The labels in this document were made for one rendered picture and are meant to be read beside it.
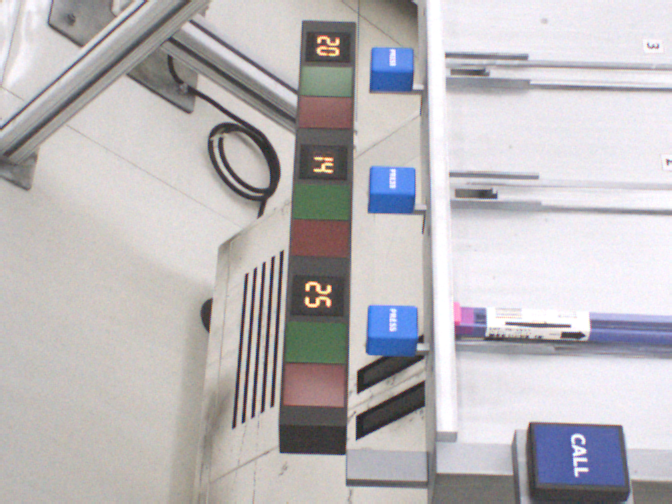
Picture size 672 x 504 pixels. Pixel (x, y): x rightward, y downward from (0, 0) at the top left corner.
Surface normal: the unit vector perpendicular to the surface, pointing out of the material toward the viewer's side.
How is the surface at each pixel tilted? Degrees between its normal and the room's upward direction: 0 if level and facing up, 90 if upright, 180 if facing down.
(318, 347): 42
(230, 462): 90
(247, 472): 90
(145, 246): 0
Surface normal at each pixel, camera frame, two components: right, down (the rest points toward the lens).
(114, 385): 0.69, -0.43
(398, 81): -0.02, 0.79
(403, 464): 0.03, -0.62
